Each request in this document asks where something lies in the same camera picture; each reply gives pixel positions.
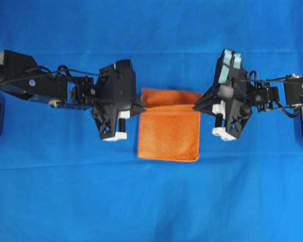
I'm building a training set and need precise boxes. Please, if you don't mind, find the black cable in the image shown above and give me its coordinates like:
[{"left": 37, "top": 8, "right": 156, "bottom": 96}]
[
  {"left": 0, "top": 65, "right": 102, "bottom": 89},
  {"left": 247, "top": 75, "right": 293, "bottom": 84}
]

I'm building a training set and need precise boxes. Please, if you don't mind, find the orange towel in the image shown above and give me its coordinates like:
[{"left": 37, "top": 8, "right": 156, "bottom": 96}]
[{"left": 137, "top": 89, "right": 201, "bottom": 162}]

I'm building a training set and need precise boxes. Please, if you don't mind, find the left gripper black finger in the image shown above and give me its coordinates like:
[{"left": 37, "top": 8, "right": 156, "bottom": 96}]
[{"left": 130, "top": 97, "right": 145, "bottom": 113}]

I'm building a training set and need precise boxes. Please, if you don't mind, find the right wrist camera teal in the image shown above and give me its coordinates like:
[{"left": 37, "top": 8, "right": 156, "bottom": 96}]
[{"left": 215, "top": 49, "right": 241, "bottom": 84}]

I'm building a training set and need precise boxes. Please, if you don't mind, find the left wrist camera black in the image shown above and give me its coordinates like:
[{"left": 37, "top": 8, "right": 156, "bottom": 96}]
[{"left": 115, "top": 59, "right": 136, "bottom": 79}]

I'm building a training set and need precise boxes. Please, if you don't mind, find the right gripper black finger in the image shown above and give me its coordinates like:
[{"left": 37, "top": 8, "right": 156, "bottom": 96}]
[{"left": 193, "top": 87, "right": 219, "bottom": 112}]

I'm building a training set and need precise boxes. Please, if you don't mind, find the left black cable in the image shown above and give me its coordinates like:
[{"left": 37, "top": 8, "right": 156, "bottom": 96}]
[{"left": 0, "top": 65, "right": 102, "bottom": 89}]

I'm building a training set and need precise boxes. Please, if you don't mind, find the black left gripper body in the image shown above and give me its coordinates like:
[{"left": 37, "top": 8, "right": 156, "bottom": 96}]
[{"left": 91, "top": 67, "right": 136, "bottom": 141}]

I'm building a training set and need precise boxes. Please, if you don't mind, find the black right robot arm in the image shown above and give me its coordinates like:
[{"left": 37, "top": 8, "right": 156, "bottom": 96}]
[{"left": 193, "top": 70, "right": 303, "bottom": 141}]

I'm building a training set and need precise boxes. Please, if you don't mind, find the right black cable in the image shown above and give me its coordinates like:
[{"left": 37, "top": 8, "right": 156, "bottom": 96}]
[{"left": 247, "top": 75, "right": 293, "bottom": 84}]

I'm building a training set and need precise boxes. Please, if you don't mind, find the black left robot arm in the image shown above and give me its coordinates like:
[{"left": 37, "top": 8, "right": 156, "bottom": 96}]
[{"left": 0, "top": 50, "right": 146, "bottom": 141}]

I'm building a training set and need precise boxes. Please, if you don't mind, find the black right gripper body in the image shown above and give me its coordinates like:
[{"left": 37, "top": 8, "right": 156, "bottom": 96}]
[{"left": 212, "top": 78, "right": 253, "bottom": 141}]

